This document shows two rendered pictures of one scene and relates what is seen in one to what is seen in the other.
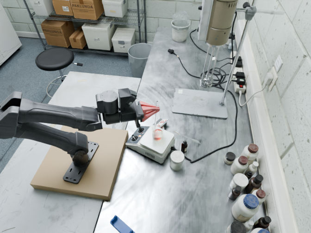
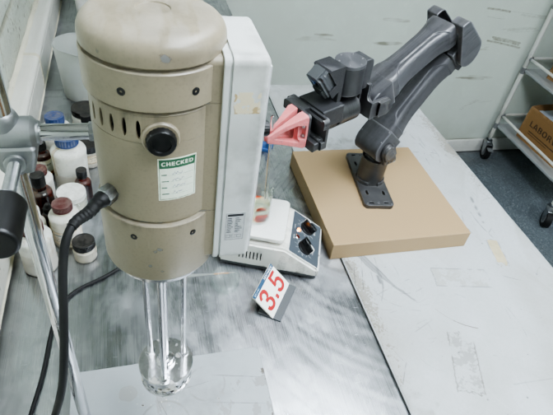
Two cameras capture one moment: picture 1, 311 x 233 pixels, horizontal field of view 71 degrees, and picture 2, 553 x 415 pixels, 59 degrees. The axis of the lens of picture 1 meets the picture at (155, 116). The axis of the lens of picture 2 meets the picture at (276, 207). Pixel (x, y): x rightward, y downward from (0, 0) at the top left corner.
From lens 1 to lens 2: 1.26 m
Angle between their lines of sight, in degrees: 86
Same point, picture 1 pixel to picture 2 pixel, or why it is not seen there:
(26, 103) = (439, 24)
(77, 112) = (385, 68)
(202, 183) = not seen: hidden behind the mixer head
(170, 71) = not seen: outside the picture
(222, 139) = (95, 302)
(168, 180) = not seen: hidden behind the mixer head
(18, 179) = (435, 164)
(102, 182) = (312, 163)
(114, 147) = (333, 208)
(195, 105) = (188, 394)
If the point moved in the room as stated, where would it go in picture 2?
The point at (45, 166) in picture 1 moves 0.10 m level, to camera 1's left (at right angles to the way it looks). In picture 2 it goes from (413, 166) to (444, 160)
